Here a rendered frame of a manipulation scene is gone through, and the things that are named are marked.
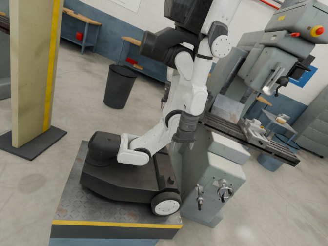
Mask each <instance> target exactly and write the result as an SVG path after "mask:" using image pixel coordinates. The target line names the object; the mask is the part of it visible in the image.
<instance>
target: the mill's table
mask: <svg viewBox="0 0 328 246"><path fill-rule="evenodd" d="M197 125H198V126H200V127H202V128H205V129H207V130H209V131H212V132H214V133H216V134H219V135H221V136H223V137H226V138H228V139H230V140H232V141H235V142H237V143H239V144H242V145H244V146H247V147H249V148H251V149H253V150H256V151H258V152H260V153H263V154H265V155H267V156H270V157H272V158H274V159H277V160H279V161H281V162H284V163H286V164H288V165H290V166H293V167H295V166H296V165H297V164H298V163H299V162H300V160H299V159H298V158H297V156H296V155H295V154H293V152H292V151H291V150H290V149H289V148H288V147H287V146H285V145H282V144H280V143H278V142H275V141H273V140H271V139H269V138H266V137H265V138H266V139H267V140H268V141H269V144H268V145H267V146H266V147H265V148H261V147H259V146H257V145H254V144H252V143H249V142H248V141H247V139H246V137H245V136H244V134H243V133H242V131H241V130H240V128H239V126H238V125H237V124H234V123H232V122H230V121H227V120H225V119H223V118H221V117H218V116H216V115H214V114H211V113H209V112H207V111H205V113H204V116H203V118H199V120H198V123H197Z"/></svg>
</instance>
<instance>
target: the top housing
mask: <svg viewBox="0 0 328 246"><path fill-rule="evenodd" d="M318 25H321V26H323V27H324V29H325V30H324V32H323V34H321V35H320V36H318V37H312V36H311V35H310V31H311V29H312V28H313V27H315V26H318ZM309 26H310V27H311V28H310V30H308V29H307V28H308V27H309ZM283 30H287V31H289V32H291V33H300V35H299V36H300V37H302V38H304V39H306V40H308V41H310V42H312V43H314V44H328V6H326V5H324V4H322V3H320V2H319V1H317V0H308V1H305V2H303V3H300V4H297V5H294V6H291V7H288V8H285V9H282V10H279V11H276V12H275V13H274V14H273V16H272V17H271V19H270V21H269V22H268V24H267V25H266V27H265V29H264V32H274V31H283Z"/></svg>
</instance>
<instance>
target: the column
mask: <svg viewBox="0 0 328 246"><path fill-rule="evenodd" d="M248 55H249V52H247V51H244V50H242V49H240V48H238V47H233V46H232V49H231V51H230V53H229V54H228V55H227V56H226V57H224V58H219V60H218V61H217V63H216V65H215V67H214V69H213V71H212V73H211V75H210V77H209V78H208V80H207V82H206V84H205V85H206V87H207V90H209V91H210V92H211V94H212V95H213V98H212V100H211V102H210V104H209V105H208V107H207V109H206V111H207V112H209V113H210V112H211V110H212V106H213V104H214V101H215V99H216V97H217V94H218V93H220V94H222V95H224V96H226V97H228V98H231V99H233V100H235V101H237V102H240V103H242V104H244V108H243V110H242V112H241V115H240V117H239V119H240V118H242V117H243V116H244V114H245V113H246V112H247V110H248V109H249V107H250V106H251V105H252V103H253V102H254V100H255V99H256V97H257V96H258V95H259V92H258V93H257V94H254V93H252V92H251V91H252V89H251V88H250V87H248V86H247V85H246V84H244V79H242V78H241V77H240V76H238V75H237V73H238V71H239V70H240V68H241V66H242V65H243V63H244V61H245V60H246V58H247V56H248ZM188 144H189V143H178V153H180V154H183V153H184V151H185V149H186V148H187V146H188Z"/></svg>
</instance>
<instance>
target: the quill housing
mask: <svg viewBox="0 0 328 246"><path fill-rule="evenodd" d="M296 61H297V57H296V56H295V55H293V54H291V53H288V52H286V51H284V50H282V49H280V48H278V47H266V48H264V50H263V51H262V53H261V54H260V56H259V57H258V59H257V61H256V62H255V64H254V65H253V67H252V69H251V70H250V72H249V73H248V75H247V77H246V78H245V80H244V84H246V85H247V86H248V87H250V88H251V89H253V90H256V91H258V92H260V93H262V94H264V95H267V96H271V95H272V94H273V93H274V91H275V90H276V88H277V87H278V86H279V84H277V83H275V82H276V81H277V79H278V78H279V77H281V76H286V75H287V73H288V72H289V71H290V69H291V68H292V67H293V65H294V64H295V63H296ZM278 62H281V63H283V64H285V65H286V66H285V67H284V68H283V69H282V71H281V72H280V74H279V75H278V76H277V78H276V79H275V81H274V82H273V83H272V85H271V86H270V88H269V90H268V91H267V92H266V91H264V90H262V89H261V87H262V85H263V84H264V83H265V81H266V80H267V78H268V77H269V75H270V74H271V72H272V71H271V69H274V68H275V66H276V65H277V64H278Z"/></svg>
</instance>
